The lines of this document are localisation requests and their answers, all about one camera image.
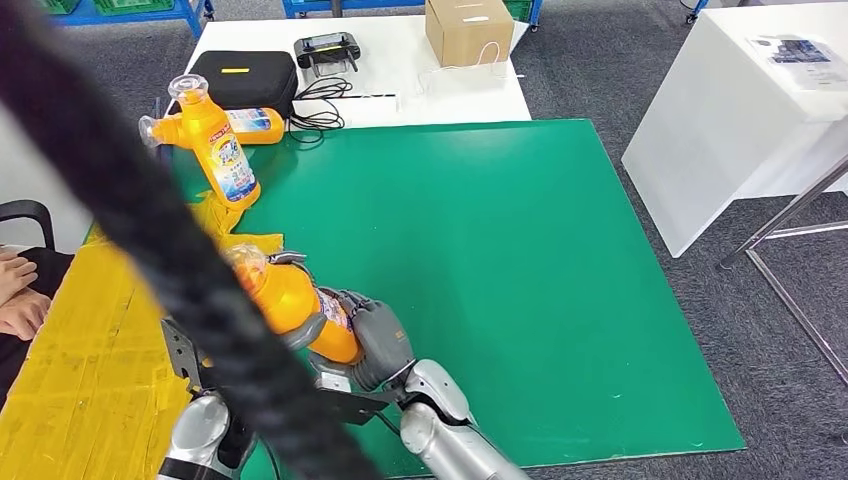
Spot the white cabinet table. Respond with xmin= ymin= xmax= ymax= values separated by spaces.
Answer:
xmin=621 ymin=0 xmax=848 ymax=260

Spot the person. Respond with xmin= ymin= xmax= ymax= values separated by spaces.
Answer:
xmin=0 ymin=248 xmax=75 ymax=409

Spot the yellow taped board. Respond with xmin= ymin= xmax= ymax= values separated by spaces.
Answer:
xmin=0 ymin=228 xmax=207 ymax=480

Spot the person's hand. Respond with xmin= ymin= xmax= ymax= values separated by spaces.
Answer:
xmin=0 ymin=288 xmax=53 ymax=342
xmin=0 ymin=252 xmax=40 ymax=309

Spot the black zip carrying case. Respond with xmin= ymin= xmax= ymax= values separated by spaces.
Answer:
xmin=188 ymin=50 xmax=300 ymax=122

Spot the brown cardboard box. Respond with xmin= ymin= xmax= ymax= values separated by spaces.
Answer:
xmin=425 ymin=0 xmax=517 ymax=68

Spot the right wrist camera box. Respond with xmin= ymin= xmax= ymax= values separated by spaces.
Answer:
xmin=311 ymin=370 xmax=393 ymax=427

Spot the orange detergent bottle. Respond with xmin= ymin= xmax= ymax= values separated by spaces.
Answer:
xmin=223 ymin=243 xmax=364 ymax=366
xmin=166 ymin=74 xmax=262 ymax=213
xmin=138 ymin=107 xmax=286 ymax=149

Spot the thick black braided cable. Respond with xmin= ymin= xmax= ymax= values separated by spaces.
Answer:
xmin=0 ymin=0 xmax=382 ymax=480

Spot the white cord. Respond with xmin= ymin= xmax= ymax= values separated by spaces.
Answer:
xmin=442 ymin=39 xmax=526 ymax=79

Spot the black remote controller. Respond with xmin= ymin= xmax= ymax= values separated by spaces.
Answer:
xmin=294 ymin=31 xmax=363 ymax=75

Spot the printed paper leaflet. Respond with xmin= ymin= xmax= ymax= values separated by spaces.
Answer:
xmin=748 ymin=34 xmax=848 ymax=92

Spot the crumpled yellow plastic bag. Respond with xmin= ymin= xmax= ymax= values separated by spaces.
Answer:
xmin=188 ymin=190 xmax=286 ymax=258

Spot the clear plastic bag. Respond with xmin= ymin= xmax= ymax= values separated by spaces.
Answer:
xmin=415 ymin=59 xmax=525 ymax=94

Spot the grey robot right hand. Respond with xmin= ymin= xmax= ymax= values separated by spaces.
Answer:
xmin=307 ymin=288 xmax=417 ymax=393

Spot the black chair armrest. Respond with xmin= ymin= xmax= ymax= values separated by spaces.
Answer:
xmin=0 ymin=199 xmax=57 ymax=252

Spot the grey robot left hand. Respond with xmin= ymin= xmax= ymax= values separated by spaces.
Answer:
xmin=266 ymin=250 xmax=329 ymax=352

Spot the silver metal frame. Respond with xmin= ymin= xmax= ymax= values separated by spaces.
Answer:
xmin=720 ymin=158 xmax=848 ymax=386

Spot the thin black cable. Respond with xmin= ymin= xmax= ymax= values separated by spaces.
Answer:
xmin=288 ymin=76 xmax=355 ymax=144

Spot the blue storage rack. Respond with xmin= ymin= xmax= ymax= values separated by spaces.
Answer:
xmin=33 ymin=0 xmax=217 ymax=38
xmin=282 ymin=0 xmax=546 ymax=32

